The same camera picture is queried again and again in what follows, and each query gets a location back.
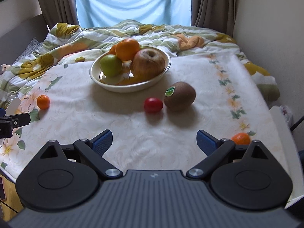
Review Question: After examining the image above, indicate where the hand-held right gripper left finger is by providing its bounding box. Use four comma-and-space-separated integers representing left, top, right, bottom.
31, 130, 123, 180

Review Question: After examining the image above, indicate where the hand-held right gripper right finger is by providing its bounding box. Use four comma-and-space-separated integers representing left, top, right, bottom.
186, 130, 275, 178

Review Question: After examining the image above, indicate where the cream bowl with yellow inside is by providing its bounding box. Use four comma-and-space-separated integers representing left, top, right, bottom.
89, 45, 171, 93

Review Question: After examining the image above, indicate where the green apple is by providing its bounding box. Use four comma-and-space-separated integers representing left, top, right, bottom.
100, 55, 123, 78

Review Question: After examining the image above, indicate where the large wrinkled apple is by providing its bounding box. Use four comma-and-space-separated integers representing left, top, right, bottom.
132, 48, 166, 81

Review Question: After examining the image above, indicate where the large orange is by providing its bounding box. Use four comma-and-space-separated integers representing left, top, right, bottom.
115, 39, 140, 61

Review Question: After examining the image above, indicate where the white board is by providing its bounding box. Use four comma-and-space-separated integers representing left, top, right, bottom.
269, 106, 304, 209
6, 97, 23, 115

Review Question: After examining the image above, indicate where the small tangerine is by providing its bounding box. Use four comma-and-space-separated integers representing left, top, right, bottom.
36, 95, 50, 110
231, 133, 251, 145

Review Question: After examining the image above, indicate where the floral tablecloth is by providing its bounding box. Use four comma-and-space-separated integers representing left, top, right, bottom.
0, 52, 297, 188

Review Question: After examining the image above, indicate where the brown kiwi with green sticker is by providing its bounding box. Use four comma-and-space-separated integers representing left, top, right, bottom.
164, 81, 196, 112

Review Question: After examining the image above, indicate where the red cherry tomato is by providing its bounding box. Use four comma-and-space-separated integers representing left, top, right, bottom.
144, 97, 164, 114

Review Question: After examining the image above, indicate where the patterned bed sheet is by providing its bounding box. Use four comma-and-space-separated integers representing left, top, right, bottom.
13, 37, 44, 63

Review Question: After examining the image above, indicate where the wooden cabinet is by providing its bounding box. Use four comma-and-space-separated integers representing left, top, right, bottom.
0, 169, 24, 221

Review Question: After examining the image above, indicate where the floral quilt blanket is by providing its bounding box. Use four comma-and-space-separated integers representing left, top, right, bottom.
0, 19, 281, 111

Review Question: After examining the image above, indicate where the grey bed headboard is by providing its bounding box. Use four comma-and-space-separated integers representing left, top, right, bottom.
0, 14, 51, 64

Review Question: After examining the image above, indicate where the white plastic bag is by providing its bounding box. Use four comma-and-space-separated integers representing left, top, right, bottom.
279, 105, 294, 126

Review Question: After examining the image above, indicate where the brown curtain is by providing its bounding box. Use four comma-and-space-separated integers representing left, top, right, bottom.
33, 0, 80, 30
190, 0, 238, 37

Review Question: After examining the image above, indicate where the light blue window cloth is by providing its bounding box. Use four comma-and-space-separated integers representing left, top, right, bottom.
72, 0, 193, 28

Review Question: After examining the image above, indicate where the black cable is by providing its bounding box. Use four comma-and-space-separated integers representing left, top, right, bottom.
290, 114, 304, 131

